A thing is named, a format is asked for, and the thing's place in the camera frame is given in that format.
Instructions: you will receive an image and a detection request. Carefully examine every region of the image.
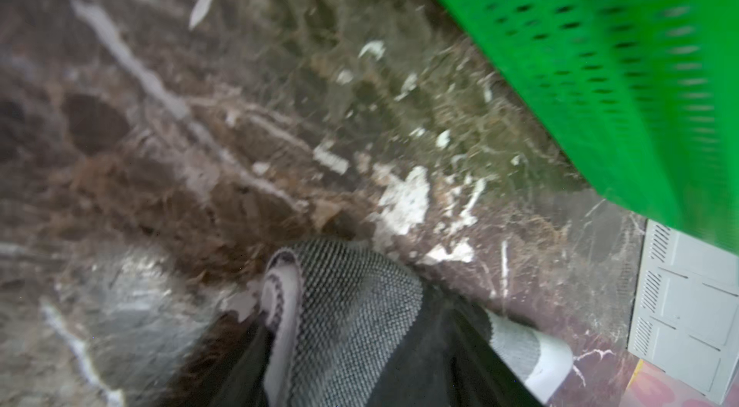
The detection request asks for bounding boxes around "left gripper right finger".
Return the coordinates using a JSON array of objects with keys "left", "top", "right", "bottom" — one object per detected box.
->
[{"left": 369, "top": 285, "right": 542, "bottom": 406}]

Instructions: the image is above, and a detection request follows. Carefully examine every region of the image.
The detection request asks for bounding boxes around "white file organizer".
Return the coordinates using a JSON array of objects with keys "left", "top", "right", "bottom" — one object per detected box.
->
[{"left": 627, "top": 220, "right": 738, "bottom": 403}]

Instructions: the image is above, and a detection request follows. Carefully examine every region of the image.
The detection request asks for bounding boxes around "green plastic basket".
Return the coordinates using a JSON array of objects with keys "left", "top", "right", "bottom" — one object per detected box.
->
[{"left": 438, "top": 0, "right": 738, "bottom": 252}]

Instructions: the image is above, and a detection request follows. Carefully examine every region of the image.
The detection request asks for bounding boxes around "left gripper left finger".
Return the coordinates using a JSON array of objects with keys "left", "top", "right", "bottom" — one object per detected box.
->
[{"left": 179, "top": 317, "right": 274, "bottom": 407}]

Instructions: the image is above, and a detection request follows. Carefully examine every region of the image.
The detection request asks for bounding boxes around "grey black checked scarf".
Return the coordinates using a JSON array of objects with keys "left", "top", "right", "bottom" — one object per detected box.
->
[{"left": 255, "top": 238, "right": 573, "bottom": 406}]

